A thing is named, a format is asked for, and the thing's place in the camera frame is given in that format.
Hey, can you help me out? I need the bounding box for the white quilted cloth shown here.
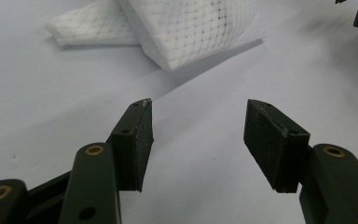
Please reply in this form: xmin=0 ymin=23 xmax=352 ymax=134
xmin=45 ymin=0 xmax=265 ymax=72

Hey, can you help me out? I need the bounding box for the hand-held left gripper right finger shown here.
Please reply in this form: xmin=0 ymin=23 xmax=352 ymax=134
xmin=242 ymin=98 xmax=358 ymax=224

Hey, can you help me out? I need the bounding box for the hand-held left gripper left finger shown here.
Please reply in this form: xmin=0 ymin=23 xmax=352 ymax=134
xmin=58 ymin=98 xmax=155 ymax=224

